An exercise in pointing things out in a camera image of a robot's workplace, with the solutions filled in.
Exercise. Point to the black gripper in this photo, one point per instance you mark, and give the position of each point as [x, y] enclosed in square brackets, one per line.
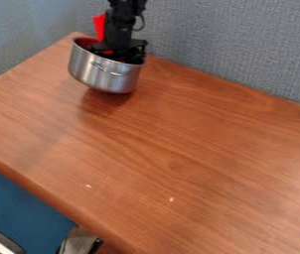
[129, 50]

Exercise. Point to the red star-shaped block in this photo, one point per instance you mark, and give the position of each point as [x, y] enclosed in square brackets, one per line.
[104, 46]

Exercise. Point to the stainless steel pot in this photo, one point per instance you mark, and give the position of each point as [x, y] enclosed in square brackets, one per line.
[99, 72]

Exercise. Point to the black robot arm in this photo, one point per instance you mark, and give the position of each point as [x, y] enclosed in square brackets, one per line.
[125, 11]

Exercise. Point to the grey metal bracket under table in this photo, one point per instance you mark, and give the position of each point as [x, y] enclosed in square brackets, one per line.
[80, 242]

